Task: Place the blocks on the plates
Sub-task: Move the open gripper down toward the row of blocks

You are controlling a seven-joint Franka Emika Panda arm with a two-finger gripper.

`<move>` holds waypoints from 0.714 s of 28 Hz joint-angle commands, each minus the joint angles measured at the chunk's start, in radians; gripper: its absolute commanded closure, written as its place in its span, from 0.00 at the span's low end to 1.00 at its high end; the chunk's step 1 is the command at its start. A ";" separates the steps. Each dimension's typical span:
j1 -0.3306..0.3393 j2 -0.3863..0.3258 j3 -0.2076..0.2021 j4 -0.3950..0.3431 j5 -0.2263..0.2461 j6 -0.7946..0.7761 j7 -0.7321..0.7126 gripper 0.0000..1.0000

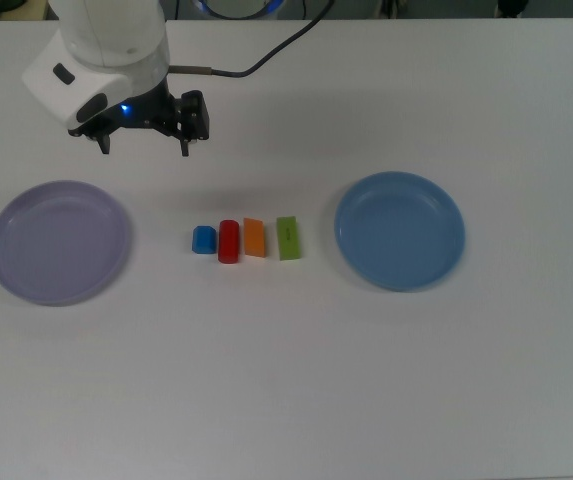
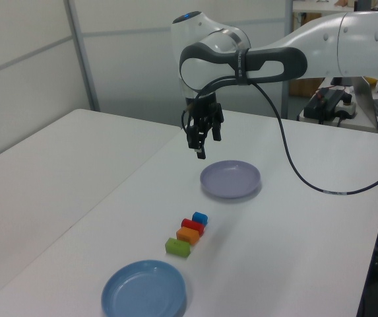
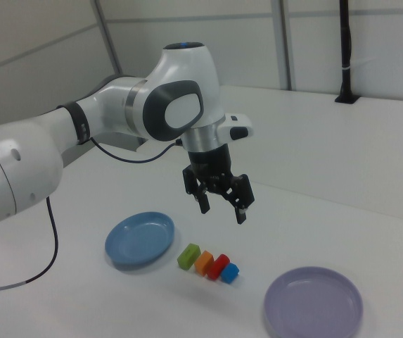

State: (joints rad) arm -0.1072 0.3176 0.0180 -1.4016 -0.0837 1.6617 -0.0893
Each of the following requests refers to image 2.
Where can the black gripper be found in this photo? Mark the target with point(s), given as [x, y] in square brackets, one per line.
[205, 109]

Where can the blue plate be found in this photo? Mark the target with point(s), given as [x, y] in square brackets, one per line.
[142, 290]

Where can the brown wooden cabinet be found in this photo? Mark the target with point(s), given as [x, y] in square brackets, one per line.
[310, 18]

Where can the grey partition post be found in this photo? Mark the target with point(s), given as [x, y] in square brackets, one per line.
[83, 56]
[286, 99]

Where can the yellow ball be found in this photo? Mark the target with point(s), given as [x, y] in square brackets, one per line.
[371, 81]

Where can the grey metal plate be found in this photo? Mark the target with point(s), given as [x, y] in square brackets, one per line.
[365, 99]

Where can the red cylinder block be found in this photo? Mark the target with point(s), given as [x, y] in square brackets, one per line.
[192, 225]

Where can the orange block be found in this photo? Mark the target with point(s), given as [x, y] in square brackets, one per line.
[188, 235]

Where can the black monitor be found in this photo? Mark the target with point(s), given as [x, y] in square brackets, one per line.
[363, 5]

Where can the blue block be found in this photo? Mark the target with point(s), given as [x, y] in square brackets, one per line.
[199, 218]

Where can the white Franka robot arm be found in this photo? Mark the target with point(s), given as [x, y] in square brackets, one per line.
[202, 66]

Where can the purple plate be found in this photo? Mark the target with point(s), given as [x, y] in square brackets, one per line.
[230, 180]

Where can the green block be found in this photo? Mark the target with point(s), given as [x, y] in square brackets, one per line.
[177, 247]

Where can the black power device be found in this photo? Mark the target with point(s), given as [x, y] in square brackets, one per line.
[327, 102]

